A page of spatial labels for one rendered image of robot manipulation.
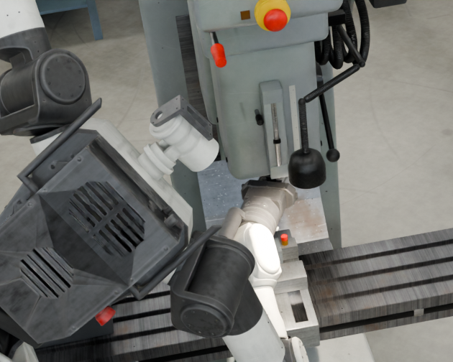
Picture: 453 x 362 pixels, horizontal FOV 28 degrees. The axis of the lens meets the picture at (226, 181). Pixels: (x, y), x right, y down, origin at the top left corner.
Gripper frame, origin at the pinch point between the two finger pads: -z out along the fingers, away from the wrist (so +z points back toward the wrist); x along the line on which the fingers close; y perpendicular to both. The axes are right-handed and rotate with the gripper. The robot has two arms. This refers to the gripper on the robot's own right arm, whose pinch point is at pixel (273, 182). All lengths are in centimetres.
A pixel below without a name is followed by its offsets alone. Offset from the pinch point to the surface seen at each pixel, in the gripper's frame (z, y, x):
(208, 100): -4.5, -17.9, 14.6
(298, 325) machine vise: 17.7, 25.9, -8.3
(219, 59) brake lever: 29, -47, -2
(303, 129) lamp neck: 21.0, -28.9, -13.6
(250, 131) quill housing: 10.3, -20.3, 0.5
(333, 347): 8.9, 40.9, -13.7
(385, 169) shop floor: -177, 122, 4
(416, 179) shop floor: -171, 122, -11
